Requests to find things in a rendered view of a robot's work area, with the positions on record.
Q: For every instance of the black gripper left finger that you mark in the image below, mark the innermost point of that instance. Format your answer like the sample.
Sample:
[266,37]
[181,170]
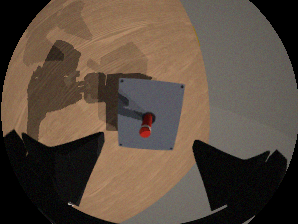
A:
[70,164]

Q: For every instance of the dark red peg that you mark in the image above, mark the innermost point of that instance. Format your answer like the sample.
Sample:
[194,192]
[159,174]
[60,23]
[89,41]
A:
[146,126]

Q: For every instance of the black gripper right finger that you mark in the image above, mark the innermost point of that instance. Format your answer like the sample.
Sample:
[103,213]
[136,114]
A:
[222,174]

